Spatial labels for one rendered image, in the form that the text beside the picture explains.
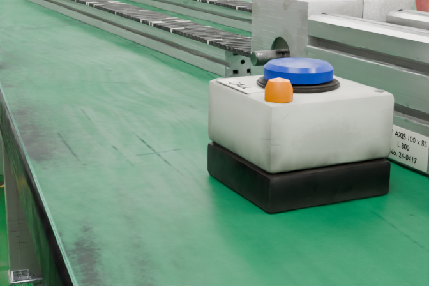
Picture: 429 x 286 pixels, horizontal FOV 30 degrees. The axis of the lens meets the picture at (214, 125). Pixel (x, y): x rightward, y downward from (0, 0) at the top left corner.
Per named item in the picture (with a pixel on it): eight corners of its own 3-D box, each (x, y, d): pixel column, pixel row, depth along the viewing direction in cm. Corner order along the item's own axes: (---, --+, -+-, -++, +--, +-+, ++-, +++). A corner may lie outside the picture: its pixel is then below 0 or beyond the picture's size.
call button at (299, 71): (250, 91, 47) (251, 57, 46) (308, 86, 48) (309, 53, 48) (285, 105, 43) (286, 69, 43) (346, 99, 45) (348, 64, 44)
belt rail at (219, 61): (22, -2, 164) (21, -17, 163) (41, -3, 165) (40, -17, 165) (225, 78, 80) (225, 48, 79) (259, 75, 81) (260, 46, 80)
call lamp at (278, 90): (259, 97, 42) (259, 76, 42) (283, 96, 43) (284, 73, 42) (272, 103, 41) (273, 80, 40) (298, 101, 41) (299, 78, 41)
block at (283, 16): (224, 104, 68) (225, -8, 65) (345, 92, 73) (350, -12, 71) (276, 128, 60) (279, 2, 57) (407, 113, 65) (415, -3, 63)
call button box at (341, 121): (205, 173, 49) (205, 73, 47) (336, 155, 53) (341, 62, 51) (268, 215, 42) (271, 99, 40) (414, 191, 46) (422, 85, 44)
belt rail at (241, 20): (110, -5, 172) (109, -19, 171) (127, -5, 173) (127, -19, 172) (378, 65, 87) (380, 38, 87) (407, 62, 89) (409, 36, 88)
